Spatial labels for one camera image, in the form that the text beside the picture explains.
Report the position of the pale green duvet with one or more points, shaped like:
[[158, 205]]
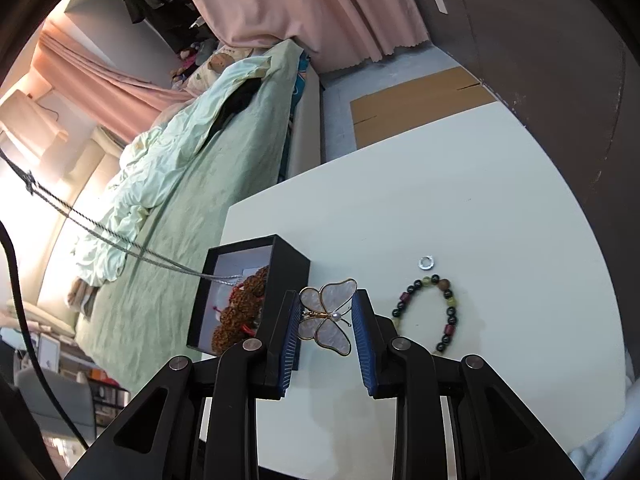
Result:
[[165, 160]]

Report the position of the gathered pink curtain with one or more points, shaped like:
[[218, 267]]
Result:
[[110, 70]]

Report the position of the wide pink curtain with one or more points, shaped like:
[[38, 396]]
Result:
[[300, 5]]

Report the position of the white wall switch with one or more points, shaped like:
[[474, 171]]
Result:
[[441, 5]]

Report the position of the flattened cardboard sheet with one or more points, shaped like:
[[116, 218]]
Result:
[[410, 105]]

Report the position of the printed pillow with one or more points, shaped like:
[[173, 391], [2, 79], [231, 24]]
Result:
[[220, 65]]

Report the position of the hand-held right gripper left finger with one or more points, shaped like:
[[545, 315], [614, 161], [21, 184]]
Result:
[[287, 350]]

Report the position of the grey chair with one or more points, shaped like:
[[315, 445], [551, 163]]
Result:
[[55, 400]]

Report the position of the beige padded headboard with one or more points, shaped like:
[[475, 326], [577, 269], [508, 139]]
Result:
[[75, 200]]

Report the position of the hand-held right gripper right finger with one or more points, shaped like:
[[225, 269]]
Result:
[[362, 345]]

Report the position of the pearly butterfly brooch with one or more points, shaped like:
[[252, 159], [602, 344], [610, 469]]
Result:
[[327, 320]]

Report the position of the white low table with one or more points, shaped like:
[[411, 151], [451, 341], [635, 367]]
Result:
[[500, 210]]

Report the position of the dark cloth on bed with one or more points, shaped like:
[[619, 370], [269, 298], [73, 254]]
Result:
[[235, 105]]

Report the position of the black gift box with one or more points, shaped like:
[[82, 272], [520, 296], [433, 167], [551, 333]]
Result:
[[292, 265]]

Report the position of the bed with green sheet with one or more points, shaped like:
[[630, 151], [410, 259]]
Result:
[[200, 210]]

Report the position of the heap of stuffed toys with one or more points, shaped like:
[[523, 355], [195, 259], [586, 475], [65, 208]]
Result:
[[192, 60]]

